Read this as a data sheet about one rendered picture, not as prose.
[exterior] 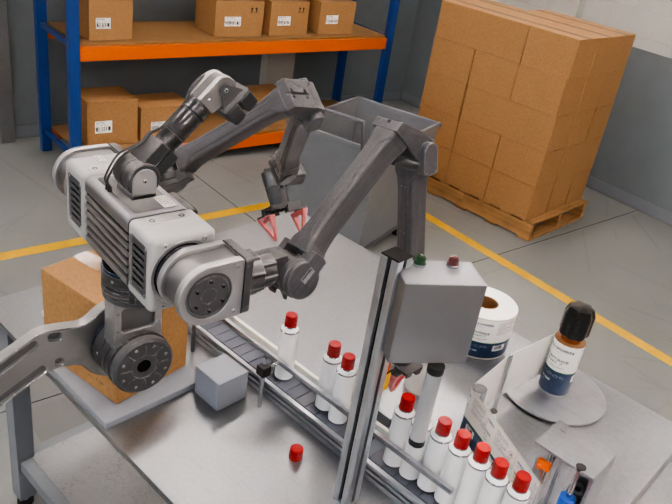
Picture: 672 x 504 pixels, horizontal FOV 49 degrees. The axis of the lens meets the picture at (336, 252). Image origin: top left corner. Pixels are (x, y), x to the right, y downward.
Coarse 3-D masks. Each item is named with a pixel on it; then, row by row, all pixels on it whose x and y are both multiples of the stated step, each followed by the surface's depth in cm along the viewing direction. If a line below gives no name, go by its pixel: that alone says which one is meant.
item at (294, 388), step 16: (224, 336) 214; (240, 336) 215; (240, 352) 209; (256, 352) 210; (272, 368) 204; (288, 384) 199; (304, 400) 194; (320, 416) 190; (336, 432) 185; (384, 448) 183; (384, 464) 178; (400, 480) 174; (416, 480) 175; (432, 496) 171
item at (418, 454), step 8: (432, 424) 169; (408, 432) 171; (408, 448) 171; (416, 448) 169; (424, 448) 170; (416, 456) 170; (400, 464) 175; (408, 464) 172; (400, 472) 175; (408, 472) 173; (416, 472) 173; (408, 480) 174
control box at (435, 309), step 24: (432, 264) 145; (408, 288) 138; (432, 288) 139; (456, 288) 140; (480, 288) 141; (408, 312) 140; (432, 312) 141; (456, 312) 143; (408, 336) 143; (432, 336) 144; (456, 336) 146; (408, 360) 146; (432, 360) 148; (456, 360) 149
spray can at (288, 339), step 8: (288, 312) 193; (288, 320) 192; (296, 320) 192; (280, 328) 194; (288, 328) 193; (296, 328) 194; (280, 336) 194; (288, 336) 193; (296, 336) 194; (280, 344) 195; (288, 344) 194; (296, 344) 196; (280, 352) 196; (288, 352) 195; (288, 360) 197; (280, 368) 198; (280, 376) 199; (288, 376) 200
